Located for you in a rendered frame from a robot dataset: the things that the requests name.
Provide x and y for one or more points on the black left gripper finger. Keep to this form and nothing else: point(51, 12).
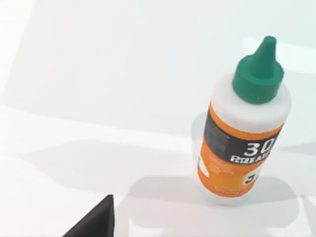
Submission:
point(100, 221)

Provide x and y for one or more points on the white bottle with green cap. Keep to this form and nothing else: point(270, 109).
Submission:
point(240, 138)

